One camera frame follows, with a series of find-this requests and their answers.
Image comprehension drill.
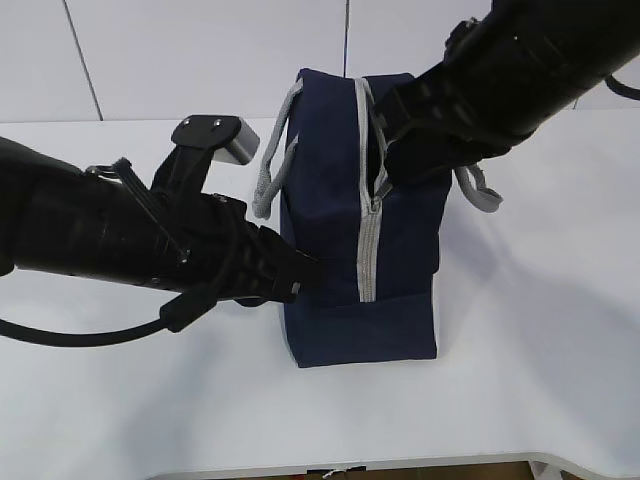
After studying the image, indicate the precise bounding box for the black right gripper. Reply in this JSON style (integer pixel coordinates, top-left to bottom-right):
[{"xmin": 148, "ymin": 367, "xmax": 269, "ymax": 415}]
[{"xmin": 374, "ymin": 64, "xmax": 510, "ymax": 185}]

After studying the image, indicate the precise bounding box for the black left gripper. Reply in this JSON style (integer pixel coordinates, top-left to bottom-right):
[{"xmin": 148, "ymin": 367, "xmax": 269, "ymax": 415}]
[{"xmin": 166, "ymin": 194, "xmax": 324, "ymax": 310}]

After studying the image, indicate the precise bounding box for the navy blue lunch bag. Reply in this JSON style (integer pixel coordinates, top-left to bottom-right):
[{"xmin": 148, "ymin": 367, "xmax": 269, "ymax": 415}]
[{"xmin": 252, "ymin": 68, "xmax": 502, "ymax": 368}]

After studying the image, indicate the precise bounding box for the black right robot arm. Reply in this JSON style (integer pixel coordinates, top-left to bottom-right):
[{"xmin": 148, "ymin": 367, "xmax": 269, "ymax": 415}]
[{"xmin": 375, "ymin": 1, "xmax": 639, "ymax": 185}]

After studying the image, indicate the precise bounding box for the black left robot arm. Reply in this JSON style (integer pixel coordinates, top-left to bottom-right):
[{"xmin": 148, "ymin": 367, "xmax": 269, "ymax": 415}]
[{"xmin": 1, "ymin": 139, "xmax": 323, "ymax": 303}]

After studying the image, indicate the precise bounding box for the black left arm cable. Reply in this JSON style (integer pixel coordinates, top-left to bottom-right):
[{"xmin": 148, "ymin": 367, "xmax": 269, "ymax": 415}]
[{"xmin": 0, "ymin": 282, "xmax": 221, "ymax": 349}]

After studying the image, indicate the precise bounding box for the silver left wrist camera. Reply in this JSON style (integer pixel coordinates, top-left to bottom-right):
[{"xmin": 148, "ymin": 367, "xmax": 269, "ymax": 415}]
[{"xmin": 151, "ymin": 115, "xmax": 260, "ymax": 196}]

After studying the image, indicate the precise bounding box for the black cable loop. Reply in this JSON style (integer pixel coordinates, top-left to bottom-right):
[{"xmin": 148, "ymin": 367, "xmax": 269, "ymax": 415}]
[{"xmin": 603, "ymin": 74, "xmax": 640, "ymax": 102}]

